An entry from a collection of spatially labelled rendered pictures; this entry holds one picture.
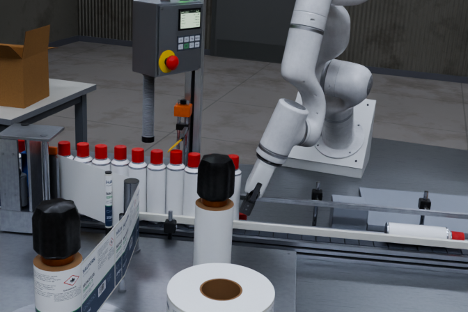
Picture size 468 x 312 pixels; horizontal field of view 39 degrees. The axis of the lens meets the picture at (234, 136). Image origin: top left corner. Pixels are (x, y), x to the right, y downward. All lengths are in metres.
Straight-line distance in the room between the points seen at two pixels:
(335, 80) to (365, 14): 6.40
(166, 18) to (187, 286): 0.74
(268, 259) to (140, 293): 0.35
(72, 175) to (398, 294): 0.89
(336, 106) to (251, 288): 1.07
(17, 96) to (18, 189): 1.61
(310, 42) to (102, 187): 0.65
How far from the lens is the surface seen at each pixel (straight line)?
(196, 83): 1.84
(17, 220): 1.80
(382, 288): 1.72
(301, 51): 1.68
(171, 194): 1.80
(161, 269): 1.61
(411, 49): 8.50
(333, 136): 2.35
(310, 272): 1.74
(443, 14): 8.44
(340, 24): 1.95
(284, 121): 1.67
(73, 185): 1.80
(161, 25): 1.70
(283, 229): 1.78
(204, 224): 1.48
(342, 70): 2.11
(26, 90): 3.35
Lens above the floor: 1.66
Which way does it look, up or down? 18 degrees down
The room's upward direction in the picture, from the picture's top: 3 degrees clockwise
